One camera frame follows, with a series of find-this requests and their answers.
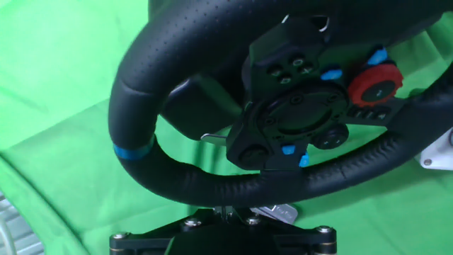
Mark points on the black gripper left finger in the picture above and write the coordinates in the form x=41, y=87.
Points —
x=148, y=241

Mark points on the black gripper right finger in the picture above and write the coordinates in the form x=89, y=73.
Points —
x=304, y=241

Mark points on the black leather steering wheel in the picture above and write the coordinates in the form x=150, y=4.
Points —
x=141, y=88

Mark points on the green cloth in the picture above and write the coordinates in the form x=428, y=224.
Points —
x=70, y=106

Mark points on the grey box large red button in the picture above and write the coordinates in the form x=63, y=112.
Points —
x=439, y=156

